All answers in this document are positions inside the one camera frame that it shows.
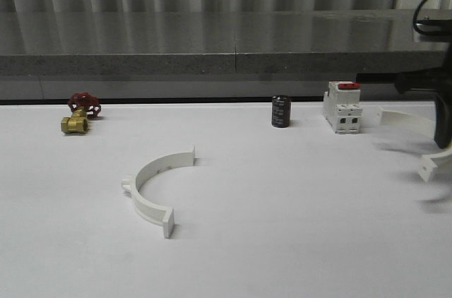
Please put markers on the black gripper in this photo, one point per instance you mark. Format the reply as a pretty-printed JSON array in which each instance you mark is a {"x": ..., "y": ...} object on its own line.
[{"x": 437, "y": 79}]

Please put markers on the white half pipe clamp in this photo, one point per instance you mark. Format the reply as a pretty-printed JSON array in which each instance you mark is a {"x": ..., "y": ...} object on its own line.
[
  {"x": 431, "y": 164},
  {"x": 157, "y": 214}
]

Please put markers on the black cylindrical capacitor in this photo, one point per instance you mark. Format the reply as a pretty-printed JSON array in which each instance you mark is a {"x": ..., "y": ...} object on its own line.
[{"x": 281, "y": 110}]

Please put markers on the grey stone ledge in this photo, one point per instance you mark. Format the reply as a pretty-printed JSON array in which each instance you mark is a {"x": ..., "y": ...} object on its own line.
[{"x": 108, "y": 45}]

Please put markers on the brass valve red handwheel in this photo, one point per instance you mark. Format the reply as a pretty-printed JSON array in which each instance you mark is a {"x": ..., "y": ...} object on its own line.
[{"x": 83, "y": 106}]

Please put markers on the white circuit breaker red switch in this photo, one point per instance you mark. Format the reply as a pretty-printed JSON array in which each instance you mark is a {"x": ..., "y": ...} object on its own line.
[{"x": 341, "y": 106}]

